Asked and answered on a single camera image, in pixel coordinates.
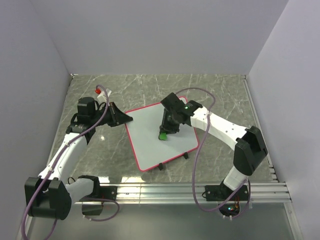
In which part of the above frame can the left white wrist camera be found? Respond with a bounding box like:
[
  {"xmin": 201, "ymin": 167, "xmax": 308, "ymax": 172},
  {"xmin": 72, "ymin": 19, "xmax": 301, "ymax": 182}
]
[{"xmin": 95, "ymin": 88, "xmax": 112, "ymax": 104}]

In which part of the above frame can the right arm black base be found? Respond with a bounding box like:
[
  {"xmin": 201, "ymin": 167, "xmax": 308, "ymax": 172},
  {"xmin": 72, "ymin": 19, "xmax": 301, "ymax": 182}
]
[{"xmin": 202, "ymin": 184, "xmax": 249, "ymax": 202}]

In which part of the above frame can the black whiteboard foot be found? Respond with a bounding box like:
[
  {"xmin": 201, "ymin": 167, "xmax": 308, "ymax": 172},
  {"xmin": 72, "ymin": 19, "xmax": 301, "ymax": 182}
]
[
  {"xmin": 158, "ymin": 163, "xmax": 164, "ymax": 171},
  {"xmin": 183, "ymin": 152, "xmax": 189, "ymax": 160}
]

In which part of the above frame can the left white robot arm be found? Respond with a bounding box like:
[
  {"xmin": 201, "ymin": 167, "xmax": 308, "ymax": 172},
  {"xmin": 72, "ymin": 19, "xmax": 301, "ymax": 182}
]
[{"xmin": 24, "ymin": 97, "xmax": 133, "ymax": 220}]

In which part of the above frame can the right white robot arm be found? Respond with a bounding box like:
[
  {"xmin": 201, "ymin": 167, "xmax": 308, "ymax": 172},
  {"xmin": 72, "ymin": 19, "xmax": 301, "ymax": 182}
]
[{"xmin": 159, "ymin": 92, "xmax": 268, "ymax": 200}]

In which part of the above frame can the aluminium mounting rail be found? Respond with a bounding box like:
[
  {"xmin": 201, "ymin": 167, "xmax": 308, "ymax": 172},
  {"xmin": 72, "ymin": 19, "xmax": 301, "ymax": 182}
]
[{"xmin": 74, "ymin": 182, "xmax": 293, "ymax": 205}]

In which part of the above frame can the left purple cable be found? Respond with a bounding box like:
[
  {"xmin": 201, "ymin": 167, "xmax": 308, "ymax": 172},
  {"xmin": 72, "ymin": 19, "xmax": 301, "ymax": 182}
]
[{"xmin": 20, "ymin": 84, "xmax": 121, "ymax": 240}]

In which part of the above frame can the left black whiteboard foot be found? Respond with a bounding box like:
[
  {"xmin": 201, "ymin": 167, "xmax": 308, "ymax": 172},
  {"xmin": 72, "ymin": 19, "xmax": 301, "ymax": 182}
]
[{"xmin": 158, "ymin": 163, "xmax": 164, "ymax": 171}]

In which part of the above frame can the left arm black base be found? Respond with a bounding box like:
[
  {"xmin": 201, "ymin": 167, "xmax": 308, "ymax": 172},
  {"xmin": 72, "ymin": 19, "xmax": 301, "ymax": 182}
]
[{"xmin": 79, "ymin": 185, "xmax": 118, "ymax": 202}]

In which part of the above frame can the right black whiteboard foot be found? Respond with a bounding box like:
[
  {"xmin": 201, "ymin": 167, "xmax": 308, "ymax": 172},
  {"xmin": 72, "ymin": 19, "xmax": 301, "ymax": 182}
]
[{"xmin": 183, "ymin": 152, "xmax": 189, "ymax": 160}]

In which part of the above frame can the pink-framed whiteboard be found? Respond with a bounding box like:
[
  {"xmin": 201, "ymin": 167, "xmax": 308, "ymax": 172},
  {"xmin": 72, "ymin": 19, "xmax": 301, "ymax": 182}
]
[{"xmin": 125, "ymin": 102, "xmax": 200, "ymax": 172}]

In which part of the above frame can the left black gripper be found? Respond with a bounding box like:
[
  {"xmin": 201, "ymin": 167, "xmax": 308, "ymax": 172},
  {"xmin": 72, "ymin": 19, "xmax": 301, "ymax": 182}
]
[{"xmin": 91, "ymin": 102, "xmax": 132, "ymax": 128}]

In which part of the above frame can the green whiteboard eraser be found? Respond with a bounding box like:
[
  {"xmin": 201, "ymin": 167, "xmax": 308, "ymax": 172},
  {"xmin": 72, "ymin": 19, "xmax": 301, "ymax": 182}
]
[{"xmin": 158, "ymin": 132, "xmax": 168, "ymax": 141}]

